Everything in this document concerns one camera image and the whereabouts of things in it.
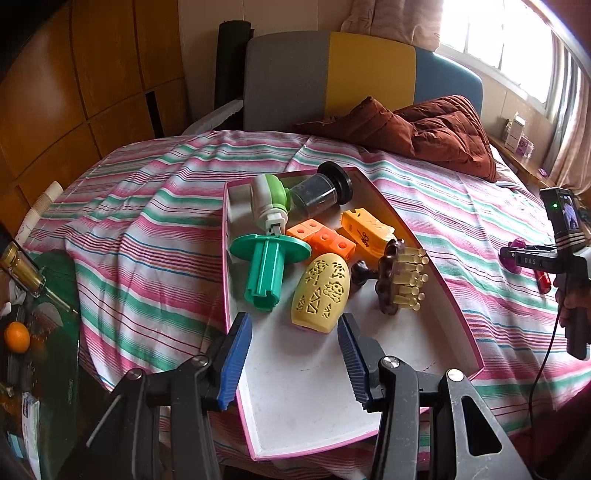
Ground red metallic cylinder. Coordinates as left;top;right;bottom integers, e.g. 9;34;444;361
534;270;552;295

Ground purple perforated cap toy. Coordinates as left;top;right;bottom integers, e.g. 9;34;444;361
499;237;528;275

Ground yellow carved egg-shaped toy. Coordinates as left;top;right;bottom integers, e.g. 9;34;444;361
290;253;351;334

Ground brown scalp massage brush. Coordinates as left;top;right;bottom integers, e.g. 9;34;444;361
351;239;430;316

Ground orange linked cube blocks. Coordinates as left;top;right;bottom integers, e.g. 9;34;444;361
287;219;356;262

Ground orange cheese-shaped toy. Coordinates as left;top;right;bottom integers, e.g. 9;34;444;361
341;208;396;258

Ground right hand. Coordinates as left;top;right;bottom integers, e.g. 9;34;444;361
553;278;591;328

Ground pink-rimmed white tray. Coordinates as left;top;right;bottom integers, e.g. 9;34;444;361
221;166;486;462

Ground wooden side shelf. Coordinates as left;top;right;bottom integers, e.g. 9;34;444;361
488;135;555;189

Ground purple small box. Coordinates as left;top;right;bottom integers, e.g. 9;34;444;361
515;135;535;160

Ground teal flanged plastic part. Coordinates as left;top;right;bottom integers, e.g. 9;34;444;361
229;234;311;312

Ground white carton box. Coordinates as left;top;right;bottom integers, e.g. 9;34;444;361
502;113;526;153

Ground striped bedsheet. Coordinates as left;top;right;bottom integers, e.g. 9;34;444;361
27;131;590;464

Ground green white round gadget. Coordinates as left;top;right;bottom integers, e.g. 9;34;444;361
249;174;290;236

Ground black grey jar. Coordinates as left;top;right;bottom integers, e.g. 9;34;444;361
288;161;353;220

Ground rust brown quilt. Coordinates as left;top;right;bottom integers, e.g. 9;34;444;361
294;95;497;182

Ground orange fruit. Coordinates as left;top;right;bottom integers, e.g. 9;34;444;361
3;321;30;354

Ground dark gold-necked bottle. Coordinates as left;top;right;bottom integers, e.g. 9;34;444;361
1;224;78;314

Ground beige curtain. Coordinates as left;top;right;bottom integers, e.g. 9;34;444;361
341;0;444;52

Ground tricolour headboard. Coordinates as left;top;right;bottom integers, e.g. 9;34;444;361
243;31;483;131

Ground wooden wardrobe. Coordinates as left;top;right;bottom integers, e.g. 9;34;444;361
1;1;190;232

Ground black rolled mat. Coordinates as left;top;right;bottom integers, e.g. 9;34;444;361
214;20;253;109

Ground black cable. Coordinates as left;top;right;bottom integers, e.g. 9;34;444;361
526;303;565;480

